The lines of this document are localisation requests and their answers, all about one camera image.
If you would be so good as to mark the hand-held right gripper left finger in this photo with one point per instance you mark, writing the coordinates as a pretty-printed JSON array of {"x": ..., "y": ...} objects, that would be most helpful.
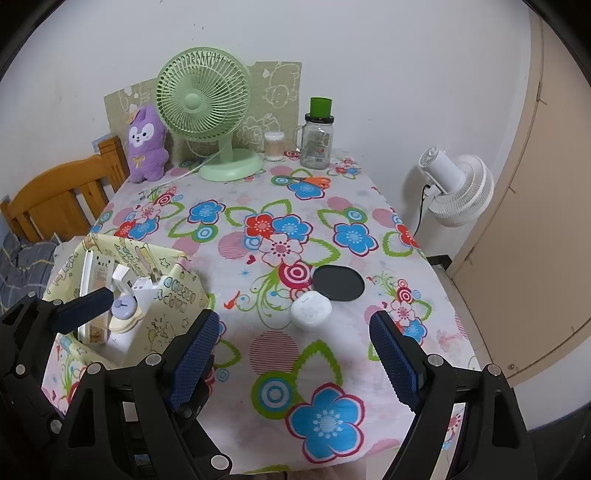
[{"x": 194, "y": 360}]

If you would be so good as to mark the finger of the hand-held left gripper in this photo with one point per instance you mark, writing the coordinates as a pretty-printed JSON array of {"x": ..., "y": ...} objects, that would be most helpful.
[{"x": 85, "y": 307}]

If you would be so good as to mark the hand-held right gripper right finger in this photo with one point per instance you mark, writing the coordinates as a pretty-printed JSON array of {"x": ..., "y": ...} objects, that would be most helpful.
[{"x": 395, "y": 360}]

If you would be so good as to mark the white power strip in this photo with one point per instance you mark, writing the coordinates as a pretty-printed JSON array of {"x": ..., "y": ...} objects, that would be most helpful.
[{"x": 97, "y": 272}]

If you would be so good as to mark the small pale lavender round gadget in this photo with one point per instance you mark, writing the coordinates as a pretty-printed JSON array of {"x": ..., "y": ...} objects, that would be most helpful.
[{"x": 122, "y": 307}]

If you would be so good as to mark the yellow printed fabric storage box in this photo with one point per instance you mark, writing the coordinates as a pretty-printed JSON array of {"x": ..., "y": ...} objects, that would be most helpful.
[{"x": 180, "y": 286}]

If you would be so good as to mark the cream round cartoon item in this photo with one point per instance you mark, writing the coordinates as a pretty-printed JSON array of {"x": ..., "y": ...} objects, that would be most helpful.
[{"x": 129, "y": 324}]

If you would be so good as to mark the white charger block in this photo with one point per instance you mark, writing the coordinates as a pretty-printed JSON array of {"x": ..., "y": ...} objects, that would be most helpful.
[{"x": 122, "y": 277}]

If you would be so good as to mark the white cloth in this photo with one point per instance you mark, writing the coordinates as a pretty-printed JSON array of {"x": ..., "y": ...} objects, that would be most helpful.
[{"x": 64, "y": 251}]

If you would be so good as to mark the plaid grey blanket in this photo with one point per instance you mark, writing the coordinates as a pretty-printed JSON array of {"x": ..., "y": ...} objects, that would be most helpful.
[{"x": 32, "y": 258}]

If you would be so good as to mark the black round disc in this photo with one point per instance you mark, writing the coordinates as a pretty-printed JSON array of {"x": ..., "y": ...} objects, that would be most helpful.
[{"x": 339, "y": 282}]

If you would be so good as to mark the white earbud case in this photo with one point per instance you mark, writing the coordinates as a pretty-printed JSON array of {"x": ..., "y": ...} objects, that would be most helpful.
[{"x": 310, "y": 310}]

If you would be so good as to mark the wooden chair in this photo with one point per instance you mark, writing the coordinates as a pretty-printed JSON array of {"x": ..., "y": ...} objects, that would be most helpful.
[{"x": 51, "y": 194}]

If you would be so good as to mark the purple plush toy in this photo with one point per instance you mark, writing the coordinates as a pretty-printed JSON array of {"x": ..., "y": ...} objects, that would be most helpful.
[{"x": 145, "y": 152}]

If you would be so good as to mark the white floor fan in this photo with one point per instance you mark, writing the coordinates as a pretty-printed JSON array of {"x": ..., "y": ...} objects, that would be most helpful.
[{"x": 466, "y": 189}]

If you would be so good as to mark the beige wardrobe door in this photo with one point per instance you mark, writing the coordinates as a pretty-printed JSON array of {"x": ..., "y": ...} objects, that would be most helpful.
[{"x": 531, "y": 230}]

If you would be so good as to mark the glass jar mug green lid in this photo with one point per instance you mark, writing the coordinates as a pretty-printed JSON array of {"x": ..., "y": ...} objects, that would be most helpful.
[{"x": 316, "y": 147}]

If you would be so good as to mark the clear cotton swab container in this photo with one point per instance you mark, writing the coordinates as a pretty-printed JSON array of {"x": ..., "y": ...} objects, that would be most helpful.
[{"x": 274, "y": 147}]

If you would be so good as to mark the green desk fan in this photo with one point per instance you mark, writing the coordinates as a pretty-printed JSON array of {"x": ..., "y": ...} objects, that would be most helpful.
[{"x": 191, "y": 101}]

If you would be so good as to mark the patterned beige backing board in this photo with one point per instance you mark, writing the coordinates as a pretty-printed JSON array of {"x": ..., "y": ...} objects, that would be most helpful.
[{"x": 277, "y": 92}]

